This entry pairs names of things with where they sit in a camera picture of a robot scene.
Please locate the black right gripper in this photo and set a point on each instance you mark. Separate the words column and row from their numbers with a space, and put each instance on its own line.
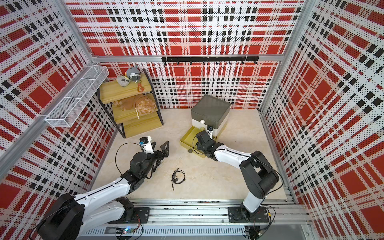
column 199, row 146

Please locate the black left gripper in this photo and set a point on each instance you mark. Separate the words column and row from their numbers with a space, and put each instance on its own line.
column 165, row 153

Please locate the yellow bottom drawer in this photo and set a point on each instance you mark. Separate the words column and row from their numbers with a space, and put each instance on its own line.
column 189, row 141

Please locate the white drawer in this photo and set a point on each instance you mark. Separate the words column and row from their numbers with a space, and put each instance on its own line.
column 217, row 126

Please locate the black earphones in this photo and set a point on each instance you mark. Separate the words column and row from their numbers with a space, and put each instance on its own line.
column 156, row 165
column 178, row 177

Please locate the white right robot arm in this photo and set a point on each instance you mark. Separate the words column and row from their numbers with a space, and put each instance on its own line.
column 259, row 176

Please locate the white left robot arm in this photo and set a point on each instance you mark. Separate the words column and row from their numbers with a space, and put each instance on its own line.
column 71, row 216

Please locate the three-tier plastic drawer cabinet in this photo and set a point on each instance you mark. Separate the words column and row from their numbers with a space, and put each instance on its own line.
column 209, row 114

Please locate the brown plush toy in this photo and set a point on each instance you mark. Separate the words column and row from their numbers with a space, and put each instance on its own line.
column 142, row 104

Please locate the wooden three-tier shelf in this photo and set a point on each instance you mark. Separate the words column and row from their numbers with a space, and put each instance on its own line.
column 128, row 123

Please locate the orange carabiner clip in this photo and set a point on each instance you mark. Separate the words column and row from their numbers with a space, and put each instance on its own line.
column 140, row 88

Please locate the white grey plush toy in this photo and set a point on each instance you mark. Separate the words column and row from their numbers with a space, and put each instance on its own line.
column 123, row 81

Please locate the green circuit board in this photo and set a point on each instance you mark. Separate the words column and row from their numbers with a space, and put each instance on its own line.
column 125, row 231

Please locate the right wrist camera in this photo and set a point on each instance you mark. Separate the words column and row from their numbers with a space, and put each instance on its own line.
column 210, row 131

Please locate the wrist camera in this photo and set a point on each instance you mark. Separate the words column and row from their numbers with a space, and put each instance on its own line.
column 210, row 131
column 146, row 145

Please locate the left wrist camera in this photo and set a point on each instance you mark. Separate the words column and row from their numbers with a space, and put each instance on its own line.
column 146, row 145

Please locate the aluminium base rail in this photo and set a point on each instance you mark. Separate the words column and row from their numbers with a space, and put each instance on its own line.
column 208, row 219

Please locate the black wall hook rail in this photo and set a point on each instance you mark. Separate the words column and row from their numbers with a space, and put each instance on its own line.
column 209, row 59

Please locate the white wire mesh basket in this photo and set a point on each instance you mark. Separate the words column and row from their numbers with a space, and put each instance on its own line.
column 73, row 103

